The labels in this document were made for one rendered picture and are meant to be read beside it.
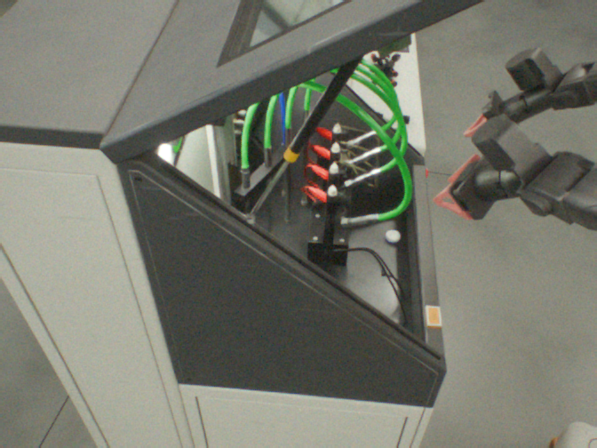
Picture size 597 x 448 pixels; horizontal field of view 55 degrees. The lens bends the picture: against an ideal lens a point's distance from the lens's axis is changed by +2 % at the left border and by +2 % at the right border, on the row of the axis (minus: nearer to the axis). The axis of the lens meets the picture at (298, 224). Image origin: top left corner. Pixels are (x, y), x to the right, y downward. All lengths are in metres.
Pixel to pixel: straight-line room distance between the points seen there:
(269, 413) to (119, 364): 0.37
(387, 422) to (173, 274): 0.66
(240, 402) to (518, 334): 1.45
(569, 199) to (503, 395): 1.65
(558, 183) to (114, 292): 0.77
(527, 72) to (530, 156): 0.42
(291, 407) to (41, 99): 0.86
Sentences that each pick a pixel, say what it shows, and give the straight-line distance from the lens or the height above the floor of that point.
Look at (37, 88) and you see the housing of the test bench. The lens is 0.96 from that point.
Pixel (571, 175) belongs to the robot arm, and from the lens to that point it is 0.81.
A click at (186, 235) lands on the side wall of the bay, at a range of 0.93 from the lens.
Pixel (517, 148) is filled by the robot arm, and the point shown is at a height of 1.50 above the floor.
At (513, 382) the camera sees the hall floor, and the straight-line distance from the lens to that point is 2.41.
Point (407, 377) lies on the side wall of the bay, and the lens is 1.23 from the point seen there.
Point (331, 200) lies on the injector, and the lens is 1.29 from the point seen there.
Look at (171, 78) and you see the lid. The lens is 0.86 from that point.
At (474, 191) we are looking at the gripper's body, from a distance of 0.93.
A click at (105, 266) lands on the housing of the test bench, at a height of 1.20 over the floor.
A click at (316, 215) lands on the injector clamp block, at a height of 0.98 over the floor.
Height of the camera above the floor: 1.97
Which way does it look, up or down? 46 degrees down
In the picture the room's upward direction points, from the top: 1 degrees clockwise
